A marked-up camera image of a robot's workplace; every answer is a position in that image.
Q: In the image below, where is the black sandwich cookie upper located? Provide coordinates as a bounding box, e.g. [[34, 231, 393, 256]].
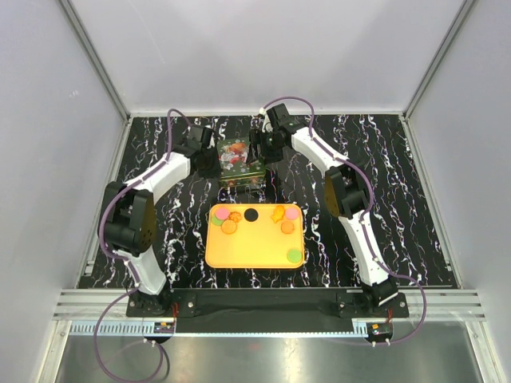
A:
[[244, 208, 259, 222]]

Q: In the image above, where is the aluminium frame rail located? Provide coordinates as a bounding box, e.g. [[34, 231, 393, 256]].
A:
[[53, 288, 485, 338]]

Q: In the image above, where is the pink sandwich cookie left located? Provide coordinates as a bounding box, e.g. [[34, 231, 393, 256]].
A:
[[215, 207, 230, 220]]

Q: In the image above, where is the green sandwich cookie left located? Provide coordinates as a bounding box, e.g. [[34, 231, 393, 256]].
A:
[[212, 215, 224, 227]]

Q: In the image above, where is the yellow chick cookie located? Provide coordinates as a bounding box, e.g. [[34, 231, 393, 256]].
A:
[[271, 205, 286, 223]]

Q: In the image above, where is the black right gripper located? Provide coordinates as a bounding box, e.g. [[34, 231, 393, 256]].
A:
[[246, 130, 285, 167]]

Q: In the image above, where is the orange shell cookie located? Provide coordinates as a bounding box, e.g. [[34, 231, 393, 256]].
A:
[[280, 220, 295, 235]]

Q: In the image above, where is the yellow plastic tray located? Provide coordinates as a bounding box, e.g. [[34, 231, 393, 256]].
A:
[[205, 203, 305, 270]]

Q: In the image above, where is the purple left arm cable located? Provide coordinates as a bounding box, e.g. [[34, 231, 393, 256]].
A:
[[91, 107, 192, 381]]

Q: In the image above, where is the pink sandwich cookie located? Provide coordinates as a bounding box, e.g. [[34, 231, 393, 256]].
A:
[[285, 206, 300, 220], [215, 207, 230, 220]]

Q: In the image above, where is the green christmas cookie tin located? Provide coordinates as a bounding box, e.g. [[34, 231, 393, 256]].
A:
[[218, 171, 265, 190]]

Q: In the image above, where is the green sandwich cookie right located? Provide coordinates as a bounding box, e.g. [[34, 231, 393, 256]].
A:
[[287, 248, 303, 263]]

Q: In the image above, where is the gold tin lid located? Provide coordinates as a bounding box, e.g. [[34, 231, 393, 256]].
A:
[[216, 137, 265, 180]]

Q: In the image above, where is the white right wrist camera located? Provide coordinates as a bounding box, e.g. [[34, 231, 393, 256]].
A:
[[258, 108, 273, 132]]

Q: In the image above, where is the green sandwich cookie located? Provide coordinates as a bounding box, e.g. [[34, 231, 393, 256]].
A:
[[212, 215, 224, 227], [287, 248, 303, 263]]

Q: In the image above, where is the orange flower cookie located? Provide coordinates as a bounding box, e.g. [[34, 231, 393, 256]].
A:
[[228, 211, 243, 223]]

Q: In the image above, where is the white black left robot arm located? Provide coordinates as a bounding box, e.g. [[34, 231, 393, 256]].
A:
[[97, 125, 220, 316]]

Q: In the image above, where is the pink sandwich cookie right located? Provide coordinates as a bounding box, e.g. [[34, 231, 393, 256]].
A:
[[285, 206, 300, 220]]

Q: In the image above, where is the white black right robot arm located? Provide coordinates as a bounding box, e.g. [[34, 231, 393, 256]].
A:
[[247, 103, 398, 317]]

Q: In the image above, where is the tan round biscuit left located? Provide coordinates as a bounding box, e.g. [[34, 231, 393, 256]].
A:
[[220, 219, 237, 235]]

